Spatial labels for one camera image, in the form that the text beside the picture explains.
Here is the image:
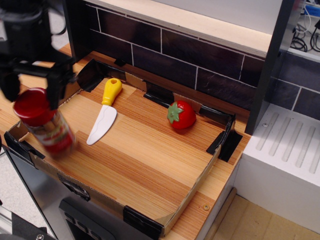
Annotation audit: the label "dark vertical post right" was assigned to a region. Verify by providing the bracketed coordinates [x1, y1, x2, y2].
[245, 0, 303, 135]

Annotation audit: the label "dark vertical post left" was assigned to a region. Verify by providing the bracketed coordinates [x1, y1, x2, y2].
[62, 0, 92, 62]

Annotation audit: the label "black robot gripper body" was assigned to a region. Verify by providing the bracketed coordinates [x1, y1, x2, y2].
[0, 0, 75, 86]

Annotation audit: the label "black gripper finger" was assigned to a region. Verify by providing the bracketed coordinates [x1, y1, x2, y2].
[46, 75, 68, 110]
[0, 73, 20, 102]

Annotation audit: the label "white ribbed drain board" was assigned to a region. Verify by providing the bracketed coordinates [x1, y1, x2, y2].
[241, 103, 320, 201]

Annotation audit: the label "red toy strawberry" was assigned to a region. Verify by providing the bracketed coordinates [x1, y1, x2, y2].
[167, 100, 197, 129]

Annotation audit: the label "yellow handled white toy knife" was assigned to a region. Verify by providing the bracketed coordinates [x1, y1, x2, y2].
[86, 78, 122, 146]

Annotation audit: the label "dark vertical post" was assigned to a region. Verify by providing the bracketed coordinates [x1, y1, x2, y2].
[245, 0, 303, 135]
[62, 0, 92, 62]

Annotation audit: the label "red lid spice bottle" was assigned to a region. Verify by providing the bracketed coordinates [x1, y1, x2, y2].
[13, 87, 76, 156]

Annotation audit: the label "tangled black cables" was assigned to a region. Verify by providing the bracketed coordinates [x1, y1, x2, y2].
[291, 0, 320, 53]

